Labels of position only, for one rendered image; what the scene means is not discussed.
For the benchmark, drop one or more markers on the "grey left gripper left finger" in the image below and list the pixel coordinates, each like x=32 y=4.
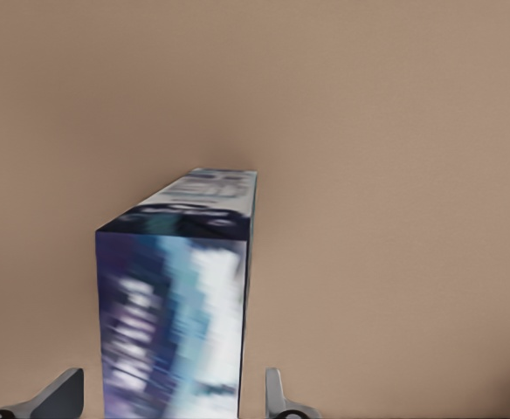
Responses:
x=58 y=395

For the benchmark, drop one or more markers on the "blue and white printed box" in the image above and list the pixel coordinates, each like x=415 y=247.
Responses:
x=176 y=314

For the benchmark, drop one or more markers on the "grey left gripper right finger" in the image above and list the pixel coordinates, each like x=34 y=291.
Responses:
x=277 y=399

